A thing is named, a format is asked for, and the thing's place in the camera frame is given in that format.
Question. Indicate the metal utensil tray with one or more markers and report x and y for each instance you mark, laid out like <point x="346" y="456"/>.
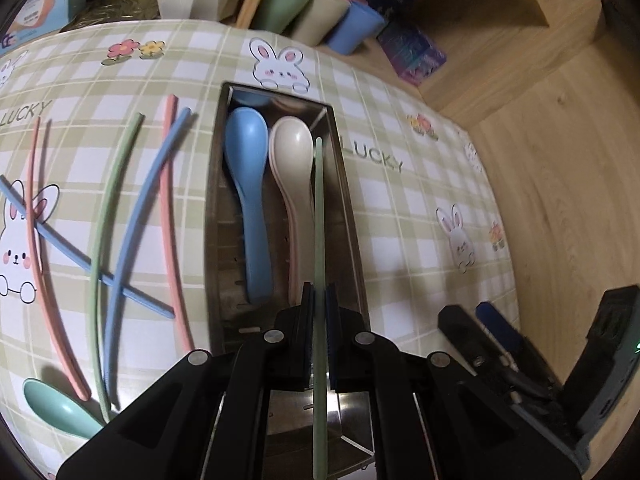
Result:
<point x="232" y="319"/>

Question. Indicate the pink chopstick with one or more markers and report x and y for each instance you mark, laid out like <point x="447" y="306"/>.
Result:
<point x="54" y="323"/>
<point x="167" y="224"/>

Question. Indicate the teal green spoon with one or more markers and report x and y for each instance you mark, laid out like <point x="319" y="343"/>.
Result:
<point x="58" y="410"/>

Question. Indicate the cream white spoon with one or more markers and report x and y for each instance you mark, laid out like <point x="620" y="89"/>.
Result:
<point x="295" y="179"/>

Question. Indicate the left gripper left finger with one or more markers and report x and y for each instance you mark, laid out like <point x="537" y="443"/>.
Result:
<point x="288" y="349"/>

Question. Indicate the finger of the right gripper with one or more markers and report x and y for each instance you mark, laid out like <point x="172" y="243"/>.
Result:
<point x="469" y="339"/>
<point x="499" y="327"/>

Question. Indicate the blue spoon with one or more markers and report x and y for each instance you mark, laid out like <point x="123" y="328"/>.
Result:
<point x="246" y="151"/>

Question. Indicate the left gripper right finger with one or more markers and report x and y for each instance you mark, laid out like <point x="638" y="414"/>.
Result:
<point x="346" y="366"/>

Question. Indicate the gold round tin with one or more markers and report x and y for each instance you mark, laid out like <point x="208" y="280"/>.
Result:
<point x="114" y="11"/>

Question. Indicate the blue cup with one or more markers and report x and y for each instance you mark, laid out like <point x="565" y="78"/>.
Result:
<point x="359" y="23"/>

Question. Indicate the blue chopstick long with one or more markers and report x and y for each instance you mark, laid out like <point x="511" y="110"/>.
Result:
<point x="127" y="254"/>

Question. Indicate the beige cup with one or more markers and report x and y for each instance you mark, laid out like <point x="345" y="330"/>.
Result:
<point x="317" y="19"/>

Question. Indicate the purple box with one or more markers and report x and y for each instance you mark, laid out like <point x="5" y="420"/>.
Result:
<point x="413" y="55"/>

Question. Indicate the green cup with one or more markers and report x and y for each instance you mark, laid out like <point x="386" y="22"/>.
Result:
<point x="276" y="15"/>

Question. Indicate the light blue probiotics box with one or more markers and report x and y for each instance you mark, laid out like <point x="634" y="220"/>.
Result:
<point x="37" y="18"/>

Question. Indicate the wooden shelf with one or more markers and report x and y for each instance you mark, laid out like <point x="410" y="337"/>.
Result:
<point x="495" y="49"/>

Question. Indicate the blue chopstick crossing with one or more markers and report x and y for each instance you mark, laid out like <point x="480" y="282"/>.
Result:
<point x="79" y="258"/>

